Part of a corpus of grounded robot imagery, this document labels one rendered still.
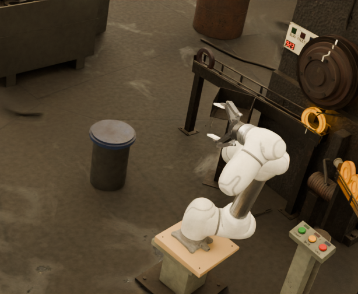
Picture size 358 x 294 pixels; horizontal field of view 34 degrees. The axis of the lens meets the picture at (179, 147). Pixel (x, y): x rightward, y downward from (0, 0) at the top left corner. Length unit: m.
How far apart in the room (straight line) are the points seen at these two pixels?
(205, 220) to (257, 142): 1.08
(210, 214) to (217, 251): 0.26
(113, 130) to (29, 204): 0.74
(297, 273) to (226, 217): 0.53
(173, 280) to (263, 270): 0.66
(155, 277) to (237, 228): 0.69
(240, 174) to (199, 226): 1.09
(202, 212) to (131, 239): 0.82
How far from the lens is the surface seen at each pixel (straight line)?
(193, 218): 3.23
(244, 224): 3.24
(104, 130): 4.08
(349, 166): 3.68
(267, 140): 2.22
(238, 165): 2.22
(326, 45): 3.80
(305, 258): 3.37
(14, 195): 4.18
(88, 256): 3.77
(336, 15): 3.95
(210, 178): 4.51
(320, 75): 3.77
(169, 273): 3.56
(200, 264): 3.30
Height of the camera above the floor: 2.71
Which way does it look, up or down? 34 degrees down
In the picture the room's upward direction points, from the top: 11 degrees clockwise
